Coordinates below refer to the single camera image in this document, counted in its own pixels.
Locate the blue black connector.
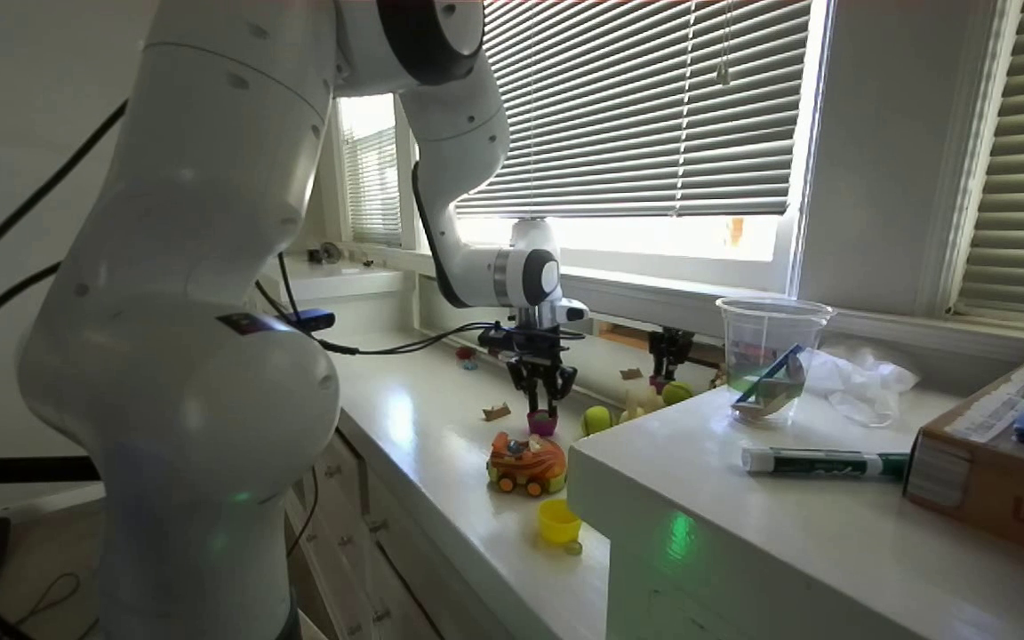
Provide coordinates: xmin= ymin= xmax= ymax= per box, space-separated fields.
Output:
xmin=289 ymin=307 xmax=336 ymax=336

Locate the orange toy car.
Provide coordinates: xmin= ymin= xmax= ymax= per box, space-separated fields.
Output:
xmin=482 ymin=427 xmax=571 ymax=502

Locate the cardboard box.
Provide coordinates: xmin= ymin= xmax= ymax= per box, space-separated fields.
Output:
xmin=904 ymin=351 xmax=1024 ymax=570

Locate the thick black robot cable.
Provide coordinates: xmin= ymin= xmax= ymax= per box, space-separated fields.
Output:
xmin=0 ymin=98 xmax=132 ymax=397

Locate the clear plastic bag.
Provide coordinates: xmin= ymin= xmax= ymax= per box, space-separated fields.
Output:
xmin=803 ymin=346 xmax=920 ymax=435

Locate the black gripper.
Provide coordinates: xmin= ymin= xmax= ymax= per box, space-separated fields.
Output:
xmin=497 ymin=319 xmax=583 ymax=419

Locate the clear plastic cup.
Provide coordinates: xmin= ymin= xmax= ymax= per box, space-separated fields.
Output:
xmin=715 ymin=292 xmax=835 ymax=427

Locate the white raised cabinet ledge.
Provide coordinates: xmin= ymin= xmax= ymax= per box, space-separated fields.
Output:
xmin=565 ymin=382 xmax=1024 ymax=640

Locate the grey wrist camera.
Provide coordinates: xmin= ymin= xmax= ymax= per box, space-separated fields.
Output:
xmin=555 ymin=294 xmax=598 ymax=339

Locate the yellow plastic cup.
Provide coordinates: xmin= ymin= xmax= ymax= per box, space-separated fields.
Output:
xmin=534 ymin=493 xmax=587 ymax=560

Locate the wide white window blind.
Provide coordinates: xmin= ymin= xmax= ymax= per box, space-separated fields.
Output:
xmin=458 ymin=0 xmax=820 ymax=226

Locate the green white marker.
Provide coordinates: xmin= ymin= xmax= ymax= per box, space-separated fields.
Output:
xmin=739 ymin=442 xmax=914 ymax=486

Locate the thin black counter cable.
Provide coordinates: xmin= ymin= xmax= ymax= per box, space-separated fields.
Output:
xmin=253 ymin=250 xmax=502 ymax=358

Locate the yellow-green tennis ball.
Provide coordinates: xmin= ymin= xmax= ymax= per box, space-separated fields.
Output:
xmin=580 ymin=401 xmax=617 ymax=438

